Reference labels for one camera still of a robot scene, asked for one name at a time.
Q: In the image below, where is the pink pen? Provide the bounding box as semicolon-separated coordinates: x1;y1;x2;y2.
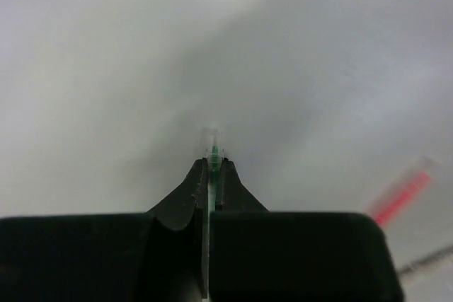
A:
367;156;440;228

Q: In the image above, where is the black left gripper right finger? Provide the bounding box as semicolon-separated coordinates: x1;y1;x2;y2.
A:
209;160;404;301

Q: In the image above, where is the green pen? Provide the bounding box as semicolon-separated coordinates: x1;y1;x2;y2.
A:
200;124;227;299

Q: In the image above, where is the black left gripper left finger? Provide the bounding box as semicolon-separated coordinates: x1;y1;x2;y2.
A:
1;158;208;301

